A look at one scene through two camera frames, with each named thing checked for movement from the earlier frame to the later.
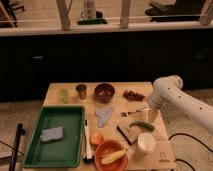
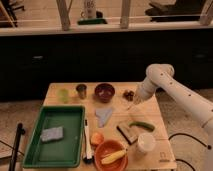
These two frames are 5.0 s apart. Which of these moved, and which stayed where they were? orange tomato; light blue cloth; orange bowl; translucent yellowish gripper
Moved: translucent yellowish gripper
Stayed: light blue cloth; orange bowl; orange tomato
